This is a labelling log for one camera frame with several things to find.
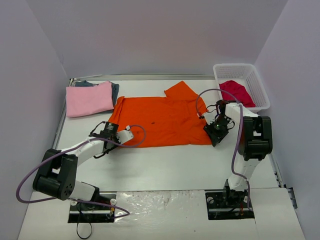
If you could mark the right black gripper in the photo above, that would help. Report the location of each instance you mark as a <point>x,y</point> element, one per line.
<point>216,133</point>

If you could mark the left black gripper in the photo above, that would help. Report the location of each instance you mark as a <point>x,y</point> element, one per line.
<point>107,139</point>

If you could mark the orange t shirt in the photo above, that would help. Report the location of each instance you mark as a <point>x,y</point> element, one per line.
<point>158,121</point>

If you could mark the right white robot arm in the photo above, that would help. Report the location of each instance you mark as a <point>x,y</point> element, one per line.
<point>254,142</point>

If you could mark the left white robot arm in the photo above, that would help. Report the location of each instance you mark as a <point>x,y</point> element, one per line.
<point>57,175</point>

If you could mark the red t shirt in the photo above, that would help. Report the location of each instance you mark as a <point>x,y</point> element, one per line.
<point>239,92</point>

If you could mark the pink folded t shirt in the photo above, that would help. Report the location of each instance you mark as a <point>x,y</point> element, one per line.
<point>83,101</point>

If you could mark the dark blue folded t shirt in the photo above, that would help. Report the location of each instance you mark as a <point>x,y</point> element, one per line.
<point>114,87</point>

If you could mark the white plastic basket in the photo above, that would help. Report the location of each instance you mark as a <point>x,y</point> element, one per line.
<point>246,75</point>

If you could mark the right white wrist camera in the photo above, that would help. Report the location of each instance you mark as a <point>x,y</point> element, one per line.
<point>209,117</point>

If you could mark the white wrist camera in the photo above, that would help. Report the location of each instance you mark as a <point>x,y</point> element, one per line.
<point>124,136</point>
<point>209,117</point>

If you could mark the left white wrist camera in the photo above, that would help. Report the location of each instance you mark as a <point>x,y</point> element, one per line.
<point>124,136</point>

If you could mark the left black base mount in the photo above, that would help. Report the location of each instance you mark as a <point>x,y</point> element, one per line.
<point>90,213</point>

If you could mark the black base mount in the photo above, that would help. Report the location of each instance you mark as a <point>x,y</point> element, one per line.
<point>90,213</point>
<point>222,207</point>

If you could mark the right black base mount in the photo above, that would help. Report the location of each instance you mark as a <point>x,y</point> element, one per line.
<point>222,207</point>

